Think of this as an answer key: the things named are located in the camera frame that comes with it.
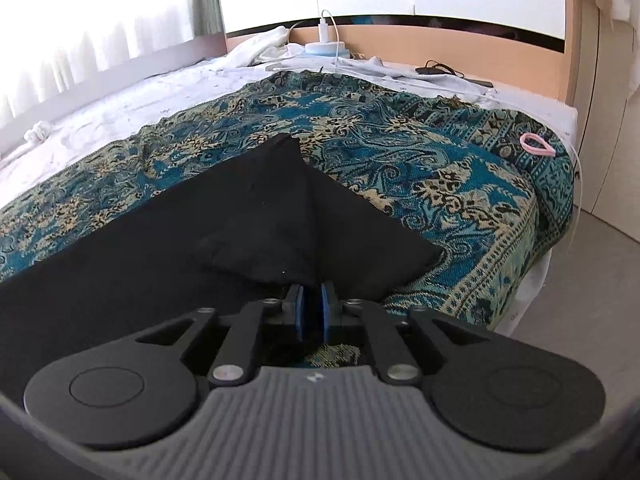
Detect knotted white cloth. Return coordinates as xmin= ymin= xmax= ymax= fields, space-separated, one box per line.
xmin=24 ymin=121 xmax=53 ymax=145

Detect black pants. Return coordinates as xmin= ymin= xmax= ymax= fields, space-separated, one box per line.
xmin=0 ymin=132 xmax=446 ymax=411

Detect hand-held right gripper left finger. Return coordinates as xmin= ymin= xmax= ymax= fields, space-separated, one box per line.
xmin=134 ymin=284 xmax=307 ymax=387

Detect white sheer curtain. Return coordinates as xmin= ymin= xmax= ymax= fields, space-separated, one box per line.
xmin=0 ymin=0 xmax=201 ymax=106

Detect pink ring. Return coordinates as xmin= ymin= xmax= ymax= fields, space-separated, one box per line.
xmin=520 ymin=132 xmax=556 ymax=157

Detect round blue white device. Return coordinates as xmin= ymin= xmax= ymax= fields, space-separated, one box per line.
xmin=304 ymin=41 xmax=351 ymax=61

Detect light wooden wardrobe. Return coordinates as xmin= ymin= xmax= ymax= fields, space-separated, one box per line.
xmin=562 ymin=0 xmax=640 ymax=233

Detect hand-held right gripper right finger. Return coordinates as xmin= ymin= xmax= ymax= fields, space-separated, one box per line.
xmin=320 ymin=282 xmax=483 ymax=387

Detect teal paisley patterned blanket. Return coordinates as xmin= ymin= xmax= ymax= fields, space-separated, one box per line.
xmin=0 ymin=69 xmax=575 ymax=368

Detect black corded gadget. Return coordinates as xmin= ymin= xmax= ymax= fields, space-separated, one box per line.
xmin=415 ymin=61 xmax=468 ymax=79

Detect pile of white clothes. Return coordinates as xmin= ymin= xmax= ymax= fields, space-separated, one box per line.
xmin=220 ymin=25 xmax=311 ymax=68

